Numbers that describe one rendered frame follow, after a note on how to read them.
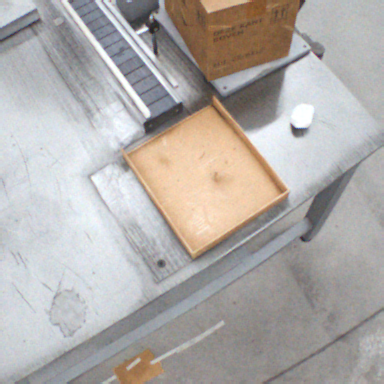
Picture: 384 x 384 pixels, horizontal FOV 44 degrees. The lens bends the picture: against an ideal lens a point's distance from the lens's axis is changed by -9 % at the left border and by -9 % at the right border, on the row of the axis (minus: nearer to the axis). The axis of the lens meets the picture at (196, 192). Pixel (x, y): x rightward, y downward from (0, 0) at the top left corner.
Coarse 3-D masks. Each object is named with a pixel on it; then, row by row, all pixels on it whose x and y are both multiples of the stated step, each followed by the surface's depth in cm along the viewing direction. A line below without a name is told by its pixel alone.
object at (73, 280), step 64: (0, 64) 135; (64, 64) 134; (192, 64) 133; (320, 64) 133; (0, 128) 126; (64, 128) 126; (128, 128) 125; (256, 128) 125; (320, 128) 125; (0, 192) 119; (64, 192) 119; (128, 192) 118; (0, 256) 112; (64, 256) 113; (128, 256) 113; (0, 320) 106; (64, 320) 107
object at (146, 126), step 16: (96, 0) 137; (64, 16) 137; (80, 32) 132; (96, 64) 132; (112, 80) 125; (160, 80) 125; (128, 96) 123; (176, 96) 123; (176, 112) 125; (144, 128) 122
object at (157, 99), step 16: (80, 0) 137; (80, 16) 134; (96, 16) 134; (96, 32) 132; (112, 32) 132; (112, 48) 129; (128, 48) 129; (128, 64) 127; (144, 64) 127; (128, 80) 125; (144, 80) 125; (144, 96) 123; (160, 96) 123; (160, 112) 121
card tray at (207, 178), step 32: (192, 128) 124; (224, 128) 124; (128, 160) 117; (160, 160) 121; (192, 160) 121; (224, 160) 121; (256, 160) 121; (160, 192) 118; (192, 192) 118; (224, 192) 118; (256, 192) 118; (288, 192) 114; (192, 224) 115; (224, 224) 115; (192, 256) 111
